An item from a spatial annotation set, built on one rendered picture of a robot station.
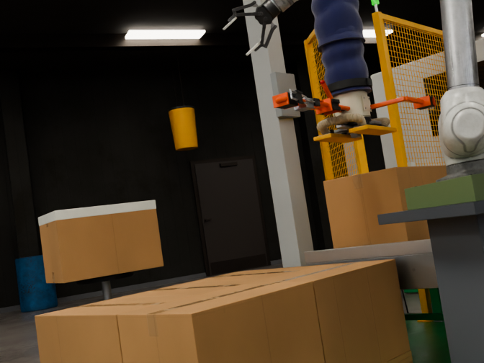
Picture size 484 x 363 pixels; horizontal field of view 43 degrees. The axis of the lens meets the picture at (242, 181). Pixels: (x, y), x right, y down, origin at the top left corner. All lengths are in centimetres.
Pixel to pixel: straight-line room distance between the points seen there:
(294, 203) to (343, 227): 108
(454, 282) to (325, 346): 52
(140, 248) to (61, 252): 46
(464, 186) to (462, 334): 55
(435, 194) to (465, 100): 34
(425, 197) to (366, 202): 75
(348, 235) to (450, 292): 82
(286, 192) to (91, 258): 135
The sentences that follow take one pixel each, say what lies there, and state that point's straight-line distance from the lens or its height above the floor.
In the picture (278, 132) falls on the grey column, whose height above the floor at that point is 137.
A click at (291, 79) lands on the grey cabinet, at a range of 422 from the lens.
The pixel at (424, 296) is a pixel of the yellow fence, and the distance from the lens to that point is 424.
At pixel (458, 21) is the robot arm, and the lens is 219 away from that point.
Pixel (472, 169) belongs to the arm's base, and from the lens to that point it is 228.
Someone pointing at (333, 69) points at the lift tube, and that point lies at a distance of 302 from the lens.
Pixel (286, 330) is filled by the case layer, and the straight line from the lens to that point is 217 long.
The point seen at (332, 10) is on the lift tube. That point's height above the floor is 175.
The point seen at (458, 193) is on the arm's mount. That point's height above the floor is 78.
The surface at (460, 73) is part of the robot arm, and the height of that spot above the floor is 117.
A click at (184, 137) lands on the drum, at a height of 250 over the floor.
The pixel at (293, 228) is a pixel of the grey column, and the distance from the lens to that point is 404.
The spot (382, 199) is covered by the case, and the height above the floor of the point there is 81.
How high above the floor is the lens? 77
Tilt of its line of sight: 4 degrees up
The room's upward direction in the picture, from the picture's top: 8 degrees counter-clockwise
